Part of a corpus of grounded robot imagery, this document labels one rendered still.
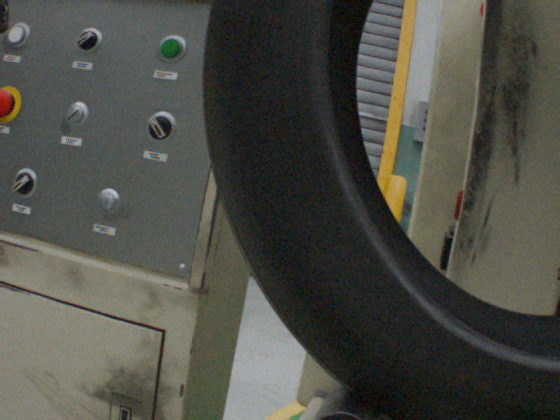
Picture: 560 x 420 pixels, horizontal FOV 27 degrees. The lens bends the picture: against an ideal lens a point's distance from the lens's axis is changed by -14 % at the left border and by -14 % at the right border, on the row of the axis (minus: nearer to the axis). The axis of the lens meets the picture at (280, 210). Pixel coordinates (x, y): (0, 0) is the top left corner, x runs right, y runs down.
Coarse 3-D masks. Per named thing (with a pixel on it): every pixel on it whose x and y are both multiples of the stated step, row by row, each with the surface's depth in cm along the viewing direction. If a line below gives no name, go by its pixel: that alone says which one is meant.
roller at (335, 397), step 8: (336, 384) 94; (336, 392) 89; (344, 392) 88; (328, 400) 87; (336, 400) 85; (344, 400) 84; (352, 400) 85; (360, 400) 85; (320, 408) 85; (328, 408) 82; (336, 408) 81; (344, 408) 81; (352, 408) 82; (360, 408) 83; (368, 408) 85; (320, 416) 80; (328, 416) 79; (336, 416) 79; (344, 416) 79; (352, 416) 79; (360, 416) 80; (368, 416) 82; (376, 416) 87
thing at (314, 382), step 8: (304, 360) 114; (312, 360) 114; (304, 368) 114; (312, 368) 114; (320, 368) 114; (304, 376) 114; (312, 376) 114; (320, 376) 114; (328, 376) 113; (304, 384) 114; (312, 384) 114; (320, 384) 114; (328, 384) 114; (304, 392) 114; (312, 392) 114; (320, 392) 113; (328, 392) 114; (304, 400) 114
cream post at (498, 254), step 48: (528, 0) 112; (528, 48) 113; (480, 96) 114; (528, 96) 113; (480, 144) 114; (528, 144) 113; (480, 192) 114; (528, 192) 113; (480, 240) 114; (528, 240) 113; (480, 288) 114; (528, 288) 113
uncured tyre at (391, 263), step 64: (256, 0) 79; (320, 0) 78; (256, 64) 79; (320, 64) 78; (256, 128) 79; (320, 128) 78; (256, 192) 80; (320, 192) 78; (256, 256) 83; (320, 256) 79; (384, 256) 78; (320, 320) 81; (384, 320) 78; (448, 320) 77; (512, 320) 105; (384, 384) 80; (448, 384) 78; (512, 384) 77
